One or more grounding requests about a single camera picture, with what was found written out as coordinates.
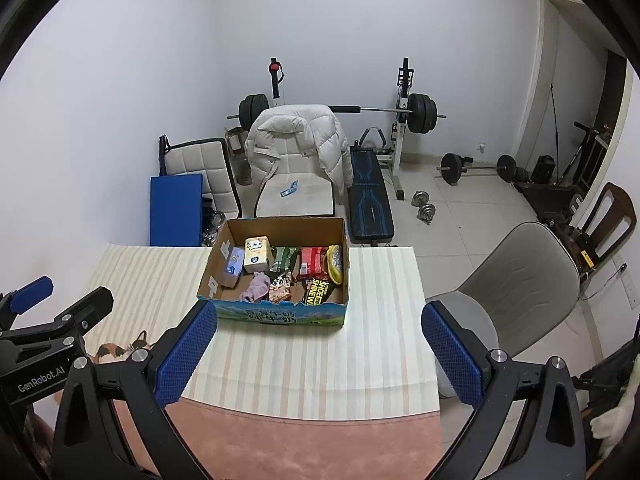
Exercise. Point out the yellow tissue box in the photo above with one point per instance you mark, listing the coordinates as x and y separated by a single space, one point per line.
258 255

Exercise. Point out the blue tissue pack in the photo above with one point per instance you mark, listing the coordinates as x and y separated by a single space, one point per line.
233 268

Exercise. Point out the black exercise machine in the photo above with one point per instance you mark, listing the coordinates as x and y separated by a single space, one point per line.
556 199

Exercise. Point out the black yellow wipes pack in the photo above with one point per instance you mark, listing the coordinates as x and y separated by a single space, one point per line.
318 291

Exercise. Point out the yellow clear pouch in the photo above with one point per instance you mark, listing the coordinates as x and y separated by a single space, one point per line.
334 264

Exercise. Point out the barbell on rack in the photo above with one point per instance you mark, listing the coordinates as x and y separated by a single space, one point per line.
421 114

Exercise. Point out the blue card on chair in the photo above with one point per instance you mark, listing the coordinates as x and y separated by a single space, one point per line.
291 189

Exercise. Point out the striped cat tablecloth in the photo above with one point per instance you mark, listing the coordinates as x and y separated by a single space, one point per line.
359 401

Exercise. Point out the purple plush toy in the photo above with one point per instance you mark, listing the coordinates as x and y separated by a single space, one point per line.
257 290

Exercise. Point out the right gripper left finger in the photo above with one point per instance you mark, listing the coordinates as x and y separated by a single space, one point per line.
89 442

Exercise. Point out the cartoon snack packet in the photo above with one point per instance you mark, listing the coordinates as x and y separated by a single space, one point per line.
280 288

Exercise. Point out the white squat rack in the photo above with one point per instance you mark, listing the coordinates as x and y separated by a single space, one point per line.
389 154

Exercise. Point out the floor barbell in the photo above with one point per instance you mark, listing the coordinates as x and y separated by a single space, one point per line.
453 166

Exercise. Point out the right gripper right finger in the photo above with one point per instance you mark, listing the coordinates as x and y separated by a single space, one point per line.
548 441

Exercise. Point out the blue foam mat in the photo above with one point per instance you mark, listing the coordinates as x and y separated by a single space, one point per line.
176 211

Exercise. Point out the green wipes pack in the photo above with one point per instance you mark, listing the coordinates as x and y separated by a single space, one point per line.
284 259

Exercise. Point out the brown wooden chair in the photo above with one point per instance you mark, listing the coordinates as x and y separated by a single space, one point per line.
613 208

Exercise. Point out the white puffer jacket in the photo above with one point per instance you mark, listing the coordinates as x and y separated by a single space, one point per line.
297 138

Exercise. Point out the black weight bench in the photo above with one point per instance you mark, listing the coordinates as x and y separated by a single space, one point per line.
370 219

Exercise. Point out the white padded chair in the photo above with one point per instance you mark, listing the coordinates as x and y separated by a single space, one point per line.
315 194

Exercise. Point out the red snack packet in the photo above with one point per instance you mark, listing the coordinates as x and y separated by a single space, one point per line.
312 263

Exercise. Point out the grey shell chair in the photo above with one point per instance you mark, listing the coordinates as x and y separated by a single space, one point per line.
526 287

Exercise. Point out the open cardboard box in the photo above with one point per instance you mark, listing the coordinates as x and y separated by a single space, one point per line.
281 231

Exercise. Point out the white quilted chair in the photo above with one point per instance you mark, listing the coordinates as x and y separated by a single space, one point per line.
210 159

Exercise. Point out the chrome dumbbell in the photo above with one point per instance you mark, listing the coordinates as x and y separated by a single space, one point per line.
426 213
420 199

